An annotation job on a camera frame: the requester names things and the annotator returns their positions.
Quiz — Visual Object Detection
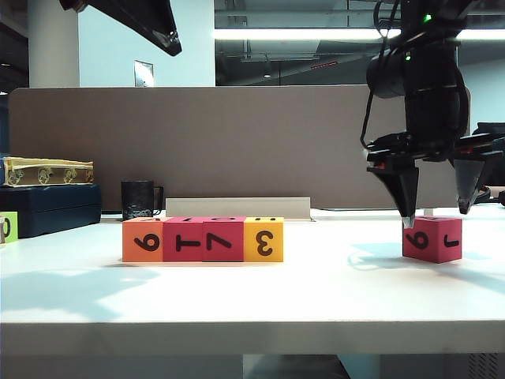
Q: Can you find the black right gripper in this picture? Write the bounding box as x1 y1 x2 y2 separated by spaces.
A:
365 132 505 229

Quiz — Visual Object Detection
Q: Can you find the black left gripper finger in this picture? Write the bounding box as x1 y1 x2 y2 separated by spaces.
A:
94 0 182 47
58 0 181 57

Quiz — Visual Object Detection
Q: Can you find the yellow foam block 3 N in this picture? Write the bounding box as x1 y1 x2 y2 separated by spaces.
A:
243 216 285 263

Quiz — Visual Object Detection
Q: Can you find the red foam block 7 R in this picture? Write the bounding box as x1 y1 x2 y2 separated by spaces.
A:
201 216 245 263

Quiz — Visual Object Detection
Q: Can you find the orange foam block M 6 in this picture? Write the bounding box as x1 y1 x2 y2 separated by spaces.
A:
122 218 165 263

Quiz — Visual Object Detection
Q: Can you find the red foam block letter T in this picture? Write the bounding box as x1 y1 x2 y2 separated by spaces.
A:
162 216 205 262

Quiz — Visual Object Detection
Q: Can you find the red foam block 6 J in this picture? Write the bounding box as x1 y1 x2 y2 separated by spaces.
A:
402 216 463 264

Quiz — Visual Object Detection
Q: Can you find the brown desk divider panel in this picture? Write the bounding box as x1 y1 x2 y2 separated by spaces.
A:
8 84 472 210

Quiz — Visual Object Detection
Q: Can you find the yellow ornate box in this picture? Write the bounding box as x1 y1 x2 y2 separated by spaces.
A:
0 156 95 188

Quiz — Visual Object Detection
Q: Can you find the black mug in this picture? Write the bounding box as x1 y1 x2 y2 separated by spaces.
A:
120 180 165 222

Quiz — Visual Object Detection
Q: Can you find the dark blue box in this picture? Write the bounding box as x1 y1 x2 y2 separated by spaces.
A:
0 183 103 240

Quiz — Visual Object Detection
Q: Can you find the green foam block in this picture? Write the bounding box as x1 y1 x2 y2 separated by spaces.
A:
0 211 19 243

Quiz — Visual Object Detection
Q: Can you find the silver wall sign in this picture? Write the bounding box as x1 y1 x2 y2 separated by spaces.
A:
133 60 155 88

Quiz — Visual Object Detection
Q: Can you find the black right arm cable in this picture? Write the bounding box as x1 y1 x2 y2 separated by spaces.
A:
359 0 399 153

